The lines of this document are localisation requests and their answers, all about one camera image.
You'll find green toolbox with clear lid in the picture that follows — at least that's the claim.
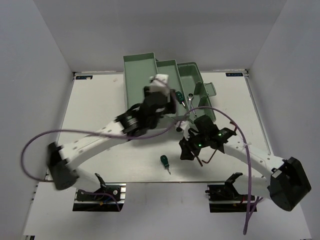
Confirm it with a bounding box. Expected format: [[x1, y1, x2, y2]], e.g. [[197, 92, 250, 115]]
[[123, 52, 217, 133]]

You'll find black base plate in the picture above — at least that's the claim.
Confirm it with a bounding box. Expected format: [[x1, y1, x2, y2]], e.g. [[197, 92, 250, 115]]
[[205, 184, 248, 213], [72, 183, 127, 213]]

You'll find right dark hex key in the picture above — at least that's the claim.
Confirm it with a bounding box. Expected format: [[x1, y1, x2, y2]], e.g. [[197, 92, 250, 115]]
[[229, 121, 238, 132]]

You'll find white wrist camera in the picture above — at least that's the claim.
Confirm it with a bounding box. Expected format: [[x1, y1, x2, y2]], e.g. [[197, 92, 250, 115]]
[[149, 74, 170, 97], [175, 121, 190, 141]]

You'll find middle dark hex key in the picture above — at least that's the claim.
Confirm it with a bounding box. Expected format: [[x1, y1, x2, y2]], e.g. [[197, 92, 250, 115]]
[[202, 148, 217, 165]]

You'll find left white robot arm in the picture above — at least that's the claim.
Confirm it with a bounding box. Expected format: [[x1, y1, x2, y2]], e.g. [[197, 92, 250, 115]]
[[47, 86, 177, 200]]

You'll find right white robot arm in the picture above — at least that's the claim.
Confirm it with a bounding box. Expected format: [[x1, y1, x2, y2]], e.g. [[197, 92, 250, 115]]
[[175, 115, 312, 212]]

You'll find green stubby screwdriver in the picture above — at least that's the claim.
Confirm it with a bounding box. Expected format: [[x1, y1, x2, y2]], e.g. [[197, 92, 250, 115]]
[[160, 155, 171, 174], [175, 91, 186, 108]]

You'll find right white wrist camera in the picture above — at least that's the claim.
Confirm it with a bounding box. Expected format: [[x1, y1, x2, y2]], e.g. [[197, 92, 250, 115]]
[[175, 121, 190, 141]]

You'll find left dark hex key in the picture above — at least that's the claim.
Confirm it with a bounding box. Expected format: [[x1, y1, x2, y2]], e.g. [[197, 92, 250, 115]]
[[190, 148, 203, 167]]

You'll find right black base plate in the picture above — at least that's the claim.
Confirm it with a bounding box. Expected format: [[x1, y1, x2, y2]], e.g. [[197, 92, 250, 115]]
[[205, 184, 248, 213]]

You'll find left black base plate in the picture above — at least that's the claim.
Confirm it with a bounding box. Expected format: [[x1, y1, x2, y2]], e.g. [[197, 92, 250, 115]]
[[72, 183, 127, 213]]

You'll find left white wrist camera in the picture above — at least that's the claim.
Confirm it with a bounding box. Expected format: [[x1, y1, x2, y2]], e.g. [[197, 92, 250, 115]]
[[149, 74, 170, 97]]

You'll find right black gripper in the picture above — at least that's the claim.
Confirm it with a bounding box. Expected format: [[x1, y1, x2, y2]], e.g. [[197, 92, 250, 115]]
[[179, 130, 209, 161]]

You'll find dark hex key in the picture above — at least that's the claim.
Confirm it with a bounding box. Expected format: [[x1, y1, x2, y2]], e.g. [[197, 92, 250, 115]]
[[202, 148, 217, 165], [229, 121, 238, 132], [190, 148, 203, 167]]

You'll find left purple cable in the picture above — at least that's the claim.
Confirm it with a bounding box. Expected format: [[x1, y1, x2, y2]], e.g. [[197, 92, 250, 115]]
[[20, 77, 191, 212]]

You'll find large silver ratchet wrench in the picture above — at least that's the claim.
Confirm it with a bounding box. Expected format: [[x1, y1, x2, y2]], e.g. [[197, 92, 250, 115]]
[[188, 93, 198, 118]]

